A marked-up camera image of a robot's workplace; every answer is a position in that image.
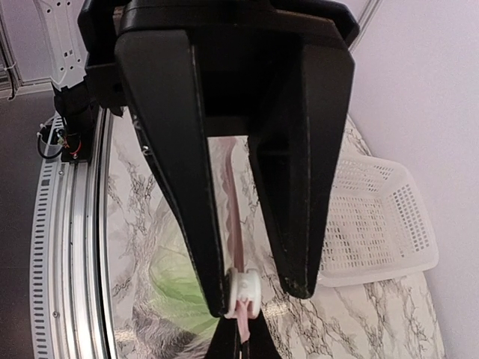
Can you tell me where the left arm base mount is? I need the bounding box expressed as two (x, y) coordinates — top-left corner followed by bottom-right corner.
(37, 105), (99, 163)

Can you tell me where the white plastic basket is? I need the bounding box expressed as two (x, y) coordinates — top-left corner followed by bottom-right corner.
(318, 155), (439, 287)

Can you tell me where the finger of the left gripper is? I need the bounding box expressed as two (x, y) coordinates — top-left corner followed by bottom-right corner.
(115, 30), (228, 317)
(248, 44), (354, 299)

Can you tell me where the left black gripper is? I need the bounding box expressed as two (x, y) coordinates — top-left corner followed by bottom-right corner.
(78, 1), (359, 135)

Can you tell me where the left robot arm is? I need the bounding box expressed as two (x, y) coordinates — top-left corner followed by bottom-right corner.
(35, 1), (359, 317)

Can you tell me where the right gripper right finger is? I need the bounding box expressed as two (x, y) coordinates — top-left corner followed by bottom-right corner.
(248, 316), (281, 359)

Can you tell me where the aluminium front rail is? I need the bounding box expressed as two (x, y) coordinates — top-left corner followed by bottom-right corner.
(29, 110), (117, 358)

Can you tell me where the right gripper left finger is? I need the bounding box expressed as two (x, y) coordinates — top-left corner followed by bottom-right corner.
(207, 318), (241, 359)

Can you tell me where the right aluminium frame post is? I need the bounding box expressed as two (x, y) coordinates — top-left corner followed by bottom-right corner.
(358, 0), (383, 29)

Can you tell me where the clear zip top bag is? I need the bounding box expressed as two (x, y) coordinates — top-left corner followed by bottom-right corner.
(107, 133), (295, 358)

